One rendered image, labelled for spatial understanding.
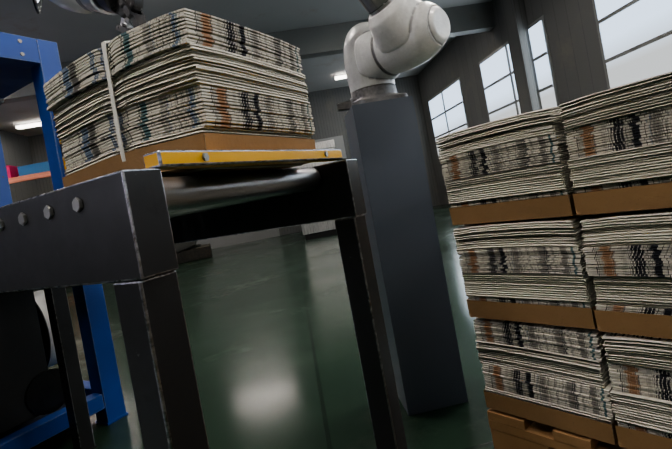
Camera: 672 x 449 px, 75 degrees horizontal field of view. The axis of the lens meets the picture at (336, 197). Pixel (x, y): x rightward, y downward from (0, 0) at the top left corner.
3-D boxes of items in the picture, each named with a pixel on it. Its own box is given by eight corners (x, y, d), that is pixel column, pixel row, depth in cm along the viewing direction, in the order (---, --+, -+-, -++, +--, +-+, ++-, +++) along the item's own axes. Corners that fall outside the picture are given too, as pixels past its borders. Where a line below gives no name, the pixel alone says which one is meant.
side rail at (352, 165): (367, 213, 94) (357, 158, 94) (356, 216, 90) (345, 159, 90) (46, 262, 162) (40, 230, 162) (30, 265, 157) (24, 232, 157)
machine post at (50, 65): (128, 414, 180) (58, 42, 179) (108, 425, 172) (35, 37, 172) (115, 412, 185) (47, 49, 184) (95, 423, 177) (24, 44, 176)
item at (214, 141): (318, 161, 86) (315, 138, 86) (208, 163, 61) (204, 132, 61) (255, 171, 94) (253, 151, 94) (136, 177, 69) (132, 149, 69)
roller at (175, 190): (311, 194, 96) (328, 182, 94) (109, 227, 55) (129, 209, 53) (301, 174, 97) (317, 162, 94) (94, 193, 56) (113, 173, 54)
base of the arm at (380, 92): (335, 118, 157) (333, 103, 157) (395, 108, 159) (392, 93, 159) (341, 107, 139) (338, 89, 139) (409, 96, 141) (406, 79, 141)
